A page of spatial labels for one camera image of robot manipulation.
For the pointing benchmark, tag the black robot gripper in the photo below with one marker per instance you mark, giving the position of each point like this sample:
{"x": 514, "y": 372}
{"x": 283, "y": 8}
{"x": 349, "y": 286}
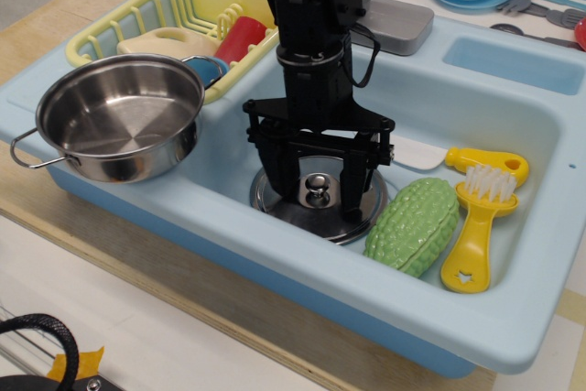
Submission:
{"x": 319, "y": 115}

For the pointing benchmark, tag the grey toy spatula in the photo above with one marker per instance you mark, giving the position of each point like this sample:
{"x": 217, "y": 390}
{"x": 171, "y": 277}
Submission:
{"x": 568, "y": 18}

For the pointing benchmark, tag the light blue toy sink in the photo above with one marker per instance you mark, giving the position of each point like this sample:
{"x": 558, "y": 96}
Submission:
{"x": 466, "y": 86}

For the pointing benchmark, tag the red plate edge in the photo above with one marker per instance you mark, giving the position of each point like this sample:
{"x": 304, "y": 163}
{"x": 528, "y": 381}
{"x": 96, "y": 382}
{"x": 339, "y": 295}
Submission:
{"x": 580, "y": 33}

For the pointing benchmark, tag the yellow handled toy knife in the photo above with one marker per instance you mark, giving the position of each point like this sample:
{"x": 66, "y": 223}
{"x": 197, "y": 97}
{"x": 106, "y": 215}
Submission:
{"x": 425, "y": 157}

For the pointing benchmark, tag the steel pot lid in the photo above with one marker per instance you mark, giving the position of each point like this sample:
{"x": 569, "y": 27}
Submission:
{"x": 316, "y": 202}

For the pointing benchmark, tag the stainless steel pot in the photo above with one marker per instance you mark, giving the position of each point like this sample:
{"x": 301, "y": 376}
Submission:
{"x": 125, "y": 118}

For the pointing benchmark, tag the black toy utensil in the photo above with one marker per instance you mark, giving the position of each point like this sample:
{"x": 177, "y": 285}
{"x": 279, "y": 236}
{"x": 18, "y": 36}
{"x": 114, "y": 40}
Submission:
{"x": 511, "y": 29}

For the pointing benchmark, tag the green toy bitter gourd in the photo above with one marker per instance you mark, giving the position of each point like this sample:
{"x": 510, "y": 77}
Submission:
{"x": 415, "y": 228}

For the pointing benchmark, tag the red cup in rack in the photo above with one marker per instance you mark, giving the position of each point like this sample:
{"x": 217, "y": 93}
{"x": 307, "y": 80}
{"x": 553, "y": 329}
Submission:
{"x": 246, "y": 31}

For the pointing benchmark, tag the yellow dish rack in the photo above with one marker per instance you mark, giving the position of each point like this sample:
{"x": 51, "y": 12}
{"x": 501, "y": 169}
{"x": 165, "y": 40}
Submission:
{"x": 212, "y": 18}

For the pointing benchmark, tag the grey toy faucet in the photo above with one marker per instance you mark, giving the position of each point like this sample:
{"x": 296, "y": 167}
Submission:
{"x": 400, "y": 28}

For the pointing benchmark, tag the yellow tape piece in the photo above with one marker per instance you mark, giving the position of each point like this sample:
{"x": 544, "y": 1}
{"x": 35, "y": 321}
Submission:
{"x": 88, "y": 365}

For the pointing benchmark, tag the yellow dish brush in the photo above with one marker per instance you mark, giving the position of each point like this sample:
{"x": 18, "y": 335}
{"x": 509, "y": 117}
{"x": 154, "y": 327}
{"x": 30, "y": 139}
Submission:
{"x": 485, "y": 194}

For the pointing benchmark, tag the cream toy bottle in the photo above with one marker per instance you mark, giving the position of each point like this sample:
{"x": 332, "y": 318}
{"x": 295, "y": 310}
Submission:
{"x": 178, "y": 43}

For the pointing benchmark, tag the blue cup in rack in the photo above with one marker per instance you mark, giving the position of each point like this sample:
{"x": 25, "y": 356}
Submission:
{"x": 209, "y": 69}

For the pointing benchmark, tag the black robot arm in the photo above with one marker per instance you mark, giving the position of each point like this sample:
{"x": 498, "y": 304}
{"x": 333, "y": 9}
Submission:
{"x": 317, "y": 29}

